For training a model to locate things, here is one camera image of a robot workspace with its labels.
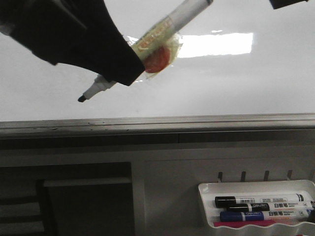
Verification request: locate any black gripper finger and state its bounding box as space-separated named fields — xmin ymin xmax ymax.
xmin=0 ymin=0 xmax=144 ymax=86
xmin=269 ymin=0 xmax=308 ymax=9

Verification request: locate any black whiteboard marker with tape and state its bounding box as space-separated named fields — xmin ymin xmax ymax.
xmin=78 ymin=0 xmax=212 ymax=102

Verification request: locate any white whiteboard surface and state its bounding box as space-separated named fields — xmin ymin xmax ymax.
xmin=0 ymin=0 xmax=315 ymax=121

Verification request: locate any grey aluminium whiteboard ledge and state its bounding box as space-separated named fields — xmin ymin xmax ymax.
xmin=0 ymin=113 xmax=315 ymax=139

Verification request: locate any dark chair backrest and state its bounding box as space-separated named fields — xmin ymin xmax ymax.
xmin=0 ymin=162 xmax=135 ymax=236

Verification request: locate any metal tray hook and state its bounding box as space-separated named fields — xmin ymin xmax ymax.
xmin=240 ymin=171 xmax=246 ymax=182
xmin=263 ymin=171 xmax=269 ymax=181
xmin=218 ymin=172 xmax=223 ymax=183
xmin=286 ymin=170 xmax=293 ymax=181

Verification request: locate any white plastic marker tray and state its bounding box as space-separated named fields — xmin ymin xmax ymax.
xmin=198 ymin=179 xmax=315 ymax=236

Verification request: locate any middle black capped marker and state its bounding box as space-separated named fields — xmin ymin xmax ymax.
xmin=226 ymin=201 xmax=315 ymax=212

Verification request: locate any black capped marker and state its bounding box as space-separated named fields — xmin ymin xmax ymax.
xmin=215 ymin=193 xmax=306 ymax=208
xmin=226 ymin=201 xmax=315 ymax=212

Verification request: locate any top black capped marker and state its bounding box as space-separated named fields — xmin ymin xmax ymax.
xmin=215 ymin=193 xmax=306 ymax=208

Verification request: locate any blue capped marker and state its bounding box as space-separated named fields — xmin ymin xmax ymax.
xmin=220 ymin=209 xmax=314 ymax=222

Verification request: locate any pink eraser strip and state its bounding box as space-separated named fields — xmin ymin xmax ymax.
xmin=213 ymin=220 xmax=276 ymax=228

